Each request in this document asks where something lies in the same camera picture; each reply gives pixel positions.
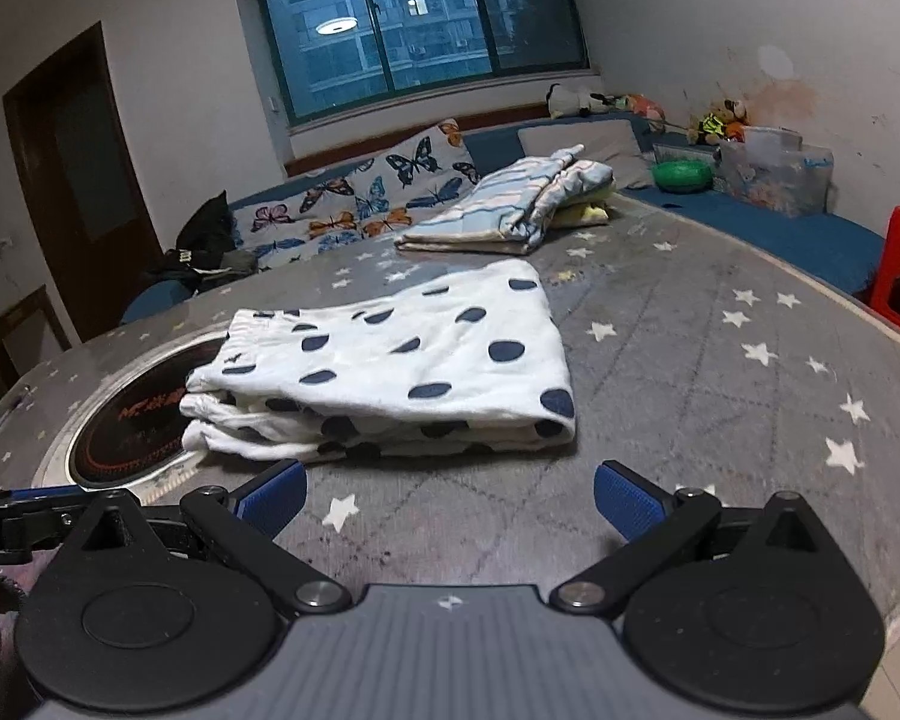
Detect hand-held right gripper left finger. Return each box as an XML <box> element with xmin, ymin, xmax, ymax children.
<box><xmin>52</xmin><ymin>459</ymin><xmax>355</xmax><ymax>614</ymax></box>

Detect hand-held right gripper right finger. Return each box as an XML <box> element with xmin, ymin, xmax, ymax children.
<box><xmin>551</xmin><ymin>460</ymin><xmax>861</xmax><ymax>614</ymax></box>

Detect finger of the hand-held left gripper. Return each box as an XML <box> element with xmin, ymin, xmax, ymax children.
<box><xmin>0</xmin><ymin>486</ymin><xmax>91</xmax><ymax>503</ymax></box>

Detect white navy polka dot pants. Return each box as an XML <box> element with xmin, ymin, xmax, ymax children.
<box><xmin>178</xmin><ymin>259</ymin><xmax>577</xmax><ymax>464</ymax></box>

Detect folded blue striped clothes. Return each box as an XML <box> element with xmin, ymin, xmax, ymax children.
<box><xmin>394</xmin><ymin>144</ymin><xmax>617</xmax><ymax>256</ymax></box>

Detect clear pen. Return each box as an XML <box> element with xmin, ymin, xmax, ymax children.
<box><xmin>0</xmin><ymin>388</ymin><xmax>32</xmax><ymax>437</ymax></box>

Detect round black induction cooker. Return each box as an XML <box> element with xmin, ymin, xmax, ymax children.
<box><xmin>34</xmin><ymin>326</ymin><xmax>235</xmax><ymax>509</ymax></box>

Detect wooden chair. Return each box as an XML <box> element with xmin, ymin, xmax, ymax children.
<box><xmin>0</xmin><ymin>285</ymin><xmax>72</xmax><ymax>400</ymax></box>

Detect black bag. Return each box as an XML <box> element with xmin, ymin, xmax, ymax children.
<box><xmin>146</xmin><ymin>191</ymin><xmax>260</xmax><ymax>293</ymax></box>

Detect folded yellow cloth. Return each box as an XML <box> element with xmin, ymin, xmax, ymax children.
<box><xmin>551</xmin><ymin>191</ymin><xmax>613</xmax><ymax>230</ymax></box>

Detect butterfly print pillow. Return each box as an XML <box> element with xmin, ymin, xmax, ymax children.
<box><xmin>229</xmin><ymin>118</ymin><xmax>482</xmax><ymax>271</ymax></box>

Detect blue bed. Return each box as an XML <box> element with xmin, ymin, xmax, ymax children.
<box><xmin>120</xmin><ymin>116</ymin><xmax>887</xmax><ymax>325</ymax></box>

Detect dark wooden door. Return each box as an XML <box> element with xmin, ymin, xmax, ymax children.
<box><xmin>1</xmin><ymin>22</ymin><xmax>166</xmax><ymax>342</ymax></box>

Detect green bowl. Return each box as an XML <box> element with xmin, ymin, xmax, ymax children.
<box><xmin>651</xmin><ymin>159</ymin><xmax>714</xmax><ymax>194</ymax></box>

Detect grey pillow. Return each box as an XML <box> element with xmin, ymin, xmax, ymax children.
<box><xmin>517</xmin><ymin>118</ymin><xmax>657</xmax><ymax>190</ymax></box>

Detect clear plastic storage box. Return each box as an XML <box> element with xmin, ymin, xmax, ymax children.
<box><xmin>716</xmin><ymin>126</ymin><xmax>835</xmax><ymax>219</ymax></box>

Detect colourful plush toys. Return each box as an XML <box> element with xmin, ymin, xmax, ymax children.
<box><xmin>686</xmin><ymin>99</ymin><xmax>751</xmax><ymax>146</ymax></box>

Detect white and black plush toy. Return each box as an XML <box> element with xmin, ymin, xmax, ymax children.
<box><xmin>546</xmin><ymin>82</ymin><xmax>627</xmax><ymax>119</ymax></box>

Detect large window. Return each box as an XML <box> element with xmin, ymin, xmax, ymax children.
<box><xmin>249</xmin><ymin>0</ymin><xmax>592</xmax><ymax>125</ymax></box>

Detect wooden wall rail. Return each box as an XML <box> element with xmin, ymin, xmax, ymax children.
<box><xmin>285</xmin><ymin>101</ymin><xmax>557</xmax><ymax>178</ymax></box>

